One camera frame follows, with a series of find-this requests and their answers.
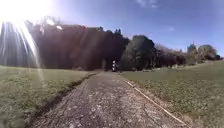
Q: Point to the pale path edging strip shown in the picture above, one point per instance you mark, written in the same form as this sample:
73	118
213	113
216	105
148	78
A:
151	100

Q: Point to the grass field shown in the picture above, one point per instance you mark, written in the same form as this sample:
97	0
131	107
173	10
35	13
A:
30	86

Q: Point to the grey gravelly path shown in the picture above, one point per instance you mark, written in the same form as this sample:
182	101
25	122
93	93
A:
105	100

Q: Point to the grass slope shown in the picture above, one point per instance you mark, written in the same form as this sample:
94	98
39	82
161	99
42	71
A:
186	90

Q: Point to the dark row of trees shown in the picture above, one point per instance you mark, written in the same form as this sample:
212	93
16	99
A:
83	50

